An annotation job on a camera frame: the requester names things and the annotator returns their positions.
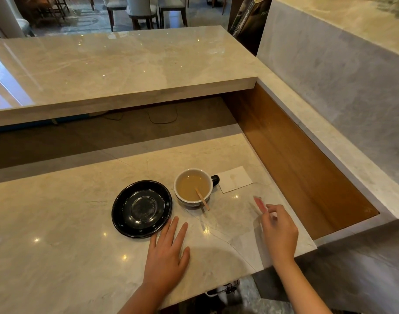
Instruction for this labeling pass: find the person's left hand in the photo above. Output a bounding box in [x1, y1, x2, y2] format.
[142, 216, 191, 289]

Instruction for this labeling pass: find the person's right hand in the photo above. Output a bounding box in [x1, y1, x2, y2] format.
[253, 196, 299, 269]

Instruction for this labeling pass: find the person's right forearm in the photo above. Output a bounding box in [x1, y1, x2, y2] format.
[273, 258, 333, 314]

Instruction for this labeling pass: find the person's left forearm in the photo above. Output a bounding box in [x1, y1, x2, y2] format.
[118, 282, 174, 314]

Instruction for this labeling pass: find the black glossy saucer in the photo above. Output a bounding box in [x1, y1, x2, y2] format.
[111, 180, 173, 239]

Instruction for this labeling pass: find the wooden stir stick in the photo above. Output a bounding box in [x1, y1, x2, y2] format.
[195, 188, 211, 211]

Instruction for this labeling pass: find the white paper napkin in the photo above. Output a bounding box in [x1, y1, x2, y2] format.
[216, 166, 253, 194]

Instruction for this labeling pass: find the blue strip under counter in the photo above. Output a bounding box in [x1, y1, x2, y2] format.
[0, 114, 90, 134]

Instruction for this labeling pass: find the dark glossy magazine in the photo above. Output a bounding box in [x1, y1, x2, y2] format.
[230, 0, 273, 56]

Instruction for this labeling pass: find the upholstered dining chair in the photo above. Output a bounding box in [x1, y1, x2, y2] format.
[125, 0, 160, 30]
[102, 0, 129, 32]
[157, 0, 189, 29]

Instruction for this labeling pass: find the green plant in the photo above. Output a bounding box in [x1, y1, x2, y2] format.
[373, 0, 399, 19]

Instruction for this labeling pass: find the dark wooden chair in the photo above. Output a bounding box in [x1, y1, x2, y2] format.
[13, 0, 71, 25]

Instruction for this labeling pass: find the white round column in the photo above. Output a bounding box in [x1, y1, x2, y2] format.
[0, 0, 27, 39]

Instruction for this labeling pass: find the coffee cup with black handle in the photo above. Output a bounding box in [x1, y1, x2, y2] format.
[173, 169, 220, 208]

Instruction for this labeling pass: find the black clip with cord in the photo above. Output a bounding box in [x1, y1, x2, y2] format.
[205, 280, 240, 297]

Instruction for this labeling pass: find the black cable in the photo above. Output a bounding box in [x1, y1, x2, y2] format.
[103, 106, 178, 125]

